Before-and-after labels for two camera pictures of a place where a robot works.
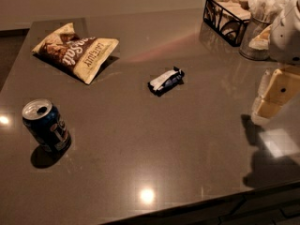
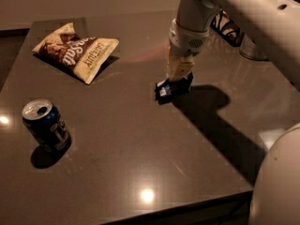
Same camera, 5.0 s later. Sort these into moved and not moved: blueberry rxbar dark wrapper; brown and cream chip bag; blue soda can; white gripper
Moved: blueberry rxbar dark wrapper; white gripper
Not moved: blue soda can; brown and cream chip bag
